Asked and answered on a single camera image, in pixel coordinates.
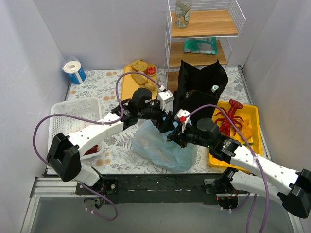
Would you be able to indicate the small bread bun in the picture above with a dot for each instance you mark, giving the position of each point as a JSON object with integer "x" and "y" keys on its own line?
{"x": 150, "y": 86}

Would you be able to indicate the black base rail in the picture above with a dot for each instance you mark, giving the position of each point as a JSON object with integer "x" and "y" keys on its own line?
{"x": 164, "y": 188}

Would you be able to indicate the toilet paper roll blue pack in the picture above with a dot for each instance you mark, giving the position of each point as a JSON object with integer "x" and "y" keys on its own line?
{"x": 74, "y": 70}

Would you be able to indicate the red meat toy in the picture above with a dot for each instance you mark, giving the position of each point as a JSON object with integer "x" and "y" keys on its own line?
{"x": 92, "y": 150}

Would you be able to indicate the green label water bottle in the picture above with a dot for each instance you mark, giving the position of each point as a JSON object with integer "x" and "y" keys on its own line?
{"x": 214, "y": 88}

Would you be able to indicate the green snack packet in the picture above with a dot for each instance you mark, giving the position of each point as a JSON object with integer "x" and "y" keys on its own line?
{"x": 206, "y": 46}

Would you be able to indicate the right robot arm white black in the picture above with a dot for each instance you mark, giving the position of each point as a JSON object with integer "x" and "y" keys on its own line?
{"x": 288, "y": 187}

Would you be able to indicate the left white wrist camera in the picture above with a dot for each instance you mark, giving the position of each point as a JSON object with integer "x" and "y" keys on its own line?
{"x": 165, "y": 98}

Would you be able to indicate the light blue plastic bag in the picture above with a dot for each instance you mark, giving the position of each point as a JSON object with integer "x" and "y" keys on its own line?
{"x": 149, "y": 143}

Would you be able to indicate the oval bread loaf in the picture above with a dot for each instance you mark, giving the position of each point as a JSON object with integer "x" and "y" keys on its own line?
{"x": 139, "y": 79}

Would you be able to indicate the orange fried chicken toy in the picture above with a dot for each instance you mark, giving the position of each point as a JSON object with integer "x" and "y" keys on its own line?
{"x": 246, "y": 129}

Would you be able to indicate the black fabric grocery bag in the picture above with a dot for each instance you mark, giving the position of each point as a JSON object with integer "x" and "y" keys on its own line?
{"x": 200, "y": 80}

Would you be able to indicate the orange bread tray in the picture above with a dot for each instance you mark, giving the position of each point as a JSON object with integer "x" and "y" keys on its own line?
{"x": 129, "y": 85}

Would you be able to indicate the yellow tray with vegetables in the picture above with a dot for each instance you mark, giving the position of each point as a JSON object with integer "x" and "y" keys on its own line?
{"x": 249, "y": 114}

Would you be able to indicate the floral table mat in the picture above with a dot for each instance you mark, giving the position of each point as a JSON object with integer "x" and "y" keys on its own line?
{"x": 118, "y": 156}

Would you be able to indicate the round brown bread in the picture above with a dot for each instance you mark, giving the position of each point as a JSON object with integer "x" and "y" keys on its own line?
{"x": 139, "y": 65}

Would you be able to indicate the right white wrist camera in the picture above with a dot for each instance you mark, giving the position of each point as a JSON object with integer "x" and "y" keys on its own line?
{"x": 183, "y": 117}

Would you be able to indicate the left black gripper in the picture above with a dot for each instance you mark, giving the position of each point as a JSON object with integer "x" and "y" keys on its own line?
{"x": 160, "y": 118}

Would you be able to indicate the clear glass bottle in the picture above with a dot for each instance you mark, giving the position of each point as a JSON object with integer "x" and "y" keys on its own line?
{"x": 182, "y": 13}

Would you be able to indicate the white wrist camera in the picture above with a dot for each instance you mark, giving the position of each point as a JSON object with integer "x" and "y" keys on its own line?
{"x": 165, "y": 98}
{"x": 183, "y": 117}

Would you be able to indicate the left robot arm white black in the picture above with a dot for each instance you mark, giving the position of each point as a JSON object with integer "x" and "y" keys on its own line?
{"x": 66, "y": 151}

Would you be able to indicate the red toy lobster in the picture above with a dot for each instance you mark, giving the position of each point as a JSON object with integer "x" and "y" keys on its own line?
{"x": 226, "y": 126}

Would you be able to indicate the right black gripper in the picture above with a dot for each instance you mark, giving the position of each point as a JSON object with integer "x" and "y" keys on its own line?
{"x": 179, "y": 136}

